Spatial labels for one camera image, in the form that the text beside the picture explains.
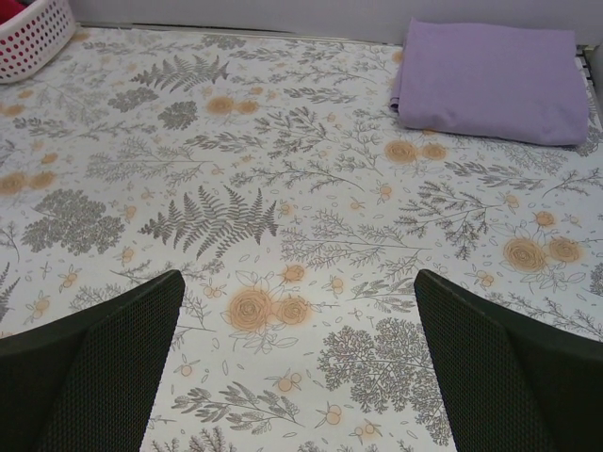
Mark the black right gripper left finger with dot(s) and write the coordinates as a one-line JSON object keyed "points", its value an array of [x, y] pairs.
{"points": [[87, 381]]}

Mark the floral patterned table cloth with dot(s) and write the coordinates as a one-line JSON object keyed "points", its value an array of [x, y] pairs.
{"points": [[274, 176]]}

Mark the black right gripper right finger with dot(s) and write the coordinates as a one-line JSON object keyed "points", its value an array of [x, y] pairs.
{"points": [[509, 382]]}

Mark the red t shirt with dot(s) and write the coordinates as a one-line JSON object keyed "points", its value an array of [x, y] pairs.
{"points": [[10, 9]]}

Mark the white perforated plastic basket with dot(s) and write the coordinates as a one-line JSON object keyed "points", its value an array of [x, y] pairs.
{"points": [[31, 38]]}

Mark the folded purple t shirt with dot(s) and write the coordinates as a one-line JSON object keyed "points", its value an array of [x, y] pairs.
{"points": [[489, 80]]}

